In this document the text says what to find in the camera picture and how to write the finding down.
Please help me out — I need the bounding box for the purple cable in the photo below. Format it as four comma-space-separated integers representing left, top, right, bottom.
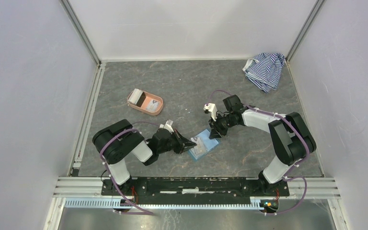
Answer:
207, 90, 311, 216
99, 121, 161, 216

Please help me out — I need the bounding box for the pink oval tray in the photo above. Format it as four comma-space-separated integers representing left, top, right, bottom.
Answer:
127, 89, 163, 116

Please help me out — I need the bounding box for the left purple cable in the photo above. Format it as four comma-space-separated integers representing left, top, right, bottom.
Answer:
99, 121, 161, 216

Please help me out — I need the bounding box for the teal card holder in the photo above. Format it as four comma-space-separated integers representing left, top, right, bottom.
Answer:
188, 129, 219, 161

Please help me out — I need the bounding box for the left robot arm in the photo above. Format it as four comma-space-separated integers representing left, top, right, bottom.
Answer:
92, 119, 197, 195

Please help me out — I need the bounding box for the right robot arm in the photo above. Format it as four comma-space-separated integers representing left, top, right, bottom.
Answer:
204, 95, 317, 196

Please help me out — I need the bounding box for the aluminium frame rail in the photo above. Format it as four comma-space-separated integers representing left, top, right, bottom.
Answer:
44, 176, 348, 230

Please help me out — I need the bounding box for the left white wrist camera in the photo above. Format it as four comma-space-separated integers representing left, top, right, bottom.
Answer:
159, 120, 174, 133

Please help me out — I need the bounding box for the white VIP card in tray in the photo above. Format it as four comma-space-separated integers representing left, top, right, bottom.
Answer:
146, 100, 160, 113

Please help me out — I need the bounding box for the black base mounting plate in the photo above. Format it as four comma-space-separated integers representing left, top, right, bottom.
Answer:
101, 176, 290, 206

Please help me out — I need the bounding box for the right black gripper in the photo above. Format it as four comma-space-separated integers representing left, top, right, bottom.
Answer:
208, 113, 235, 139

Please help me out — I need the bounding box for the stack of credit cards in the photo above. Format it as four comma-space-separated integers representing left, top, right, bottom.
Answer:
127, 89, 146, 106

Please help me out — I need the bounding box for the white vip card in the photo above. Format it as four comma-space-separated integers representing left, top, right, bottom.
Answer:
191, 137, 207, 152
146, 100, 160, 113

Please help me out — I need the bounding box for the blue striped cloth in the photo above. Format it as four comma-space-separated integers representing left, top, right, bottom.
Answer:
242, 53, 286, 93

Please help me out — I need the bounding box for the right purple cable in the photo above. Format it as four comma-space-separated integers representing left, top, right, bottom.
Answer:
207, 90, 311, 216

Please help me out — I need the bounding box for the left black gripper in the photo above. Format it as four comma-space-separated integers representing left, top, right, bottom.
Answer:
158, 128, 196, 154

